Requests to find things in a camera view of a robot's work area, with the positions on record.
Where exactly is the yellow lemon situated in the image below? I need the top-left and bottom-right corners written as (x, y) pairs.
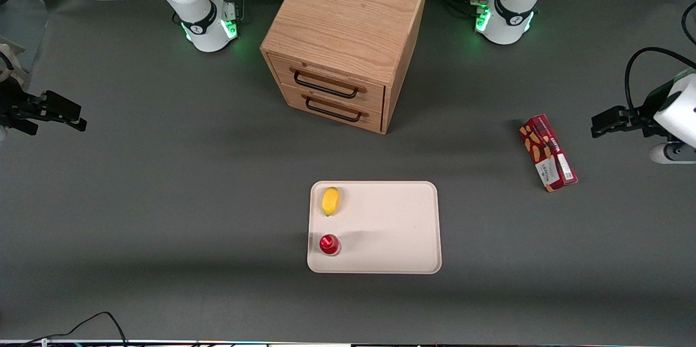
top-left (321, 187), bottom-right (340, 217)

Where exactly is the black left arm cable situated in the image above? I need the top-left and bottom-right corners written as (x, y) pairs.
top-left (624, 1), bottom-right (696, 110)

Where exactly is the black table edge cable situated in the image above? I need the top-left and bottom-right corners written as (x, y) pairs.
top-left (22, 312), bottom-right (129, 346)

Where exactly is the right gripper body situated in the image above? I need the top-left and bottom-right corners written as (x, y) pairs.
top-left (0, 37), bottom-right (43, 136)

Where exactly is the wooden two-drawer cabinet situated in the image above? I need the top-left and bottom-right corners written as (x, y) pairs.
top-left (260, 0), bottom-right (431, 135)

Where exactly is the black drawer handle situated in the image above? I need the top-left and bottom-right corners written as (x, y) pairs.
top-left (294, 70), bottom-right (359, 100)
top-left (306, 96), bottom-right (363, 123)

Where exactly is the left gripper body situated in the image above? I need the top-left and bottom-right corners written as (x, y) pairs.
top-left (639, 72), bottom-right (696, 147)

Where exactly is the beige plastic tray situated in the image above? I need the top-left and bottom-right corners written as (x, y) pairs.
top-left (307, 181), bottom-right (443, 275)

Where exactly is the red cookie box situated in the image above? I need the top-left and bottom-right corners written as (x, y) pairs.
top-left (518, 114), bottom-right (579, 193)

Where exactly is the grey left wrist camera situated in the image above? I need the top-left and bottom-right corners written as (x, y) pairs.
top-left (649, 142), bottom-right (696, 165)

